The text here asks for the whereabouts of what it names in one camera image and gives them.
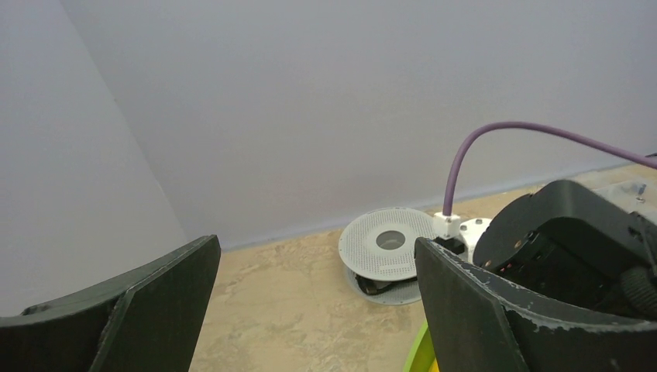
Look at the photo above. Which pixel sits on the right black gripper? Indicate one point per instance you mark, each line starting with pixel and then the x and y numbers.
pixel 568 243

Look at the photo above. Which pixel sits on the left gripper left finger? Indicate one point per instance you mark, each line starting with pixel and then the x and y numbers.
pixel 147 319

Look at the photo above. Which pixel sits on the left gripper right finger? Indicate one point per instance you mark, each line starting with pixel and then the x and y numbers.
pixel 479 321

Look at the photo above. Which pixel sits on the green plastic tray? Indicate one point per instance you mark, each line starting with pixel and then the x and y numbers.
pixel 421 357

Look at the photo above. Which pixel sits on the clear screw organizer box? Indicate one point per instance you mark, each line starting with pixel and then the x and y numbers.
pixel 638 195

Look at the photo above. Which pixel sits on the white filament spool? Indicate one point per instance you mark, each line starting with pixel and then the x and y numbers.
pixel 377 251

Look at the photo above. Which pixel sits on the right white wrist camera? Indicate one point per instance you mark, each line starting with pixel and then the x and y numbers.
pixel 458 235

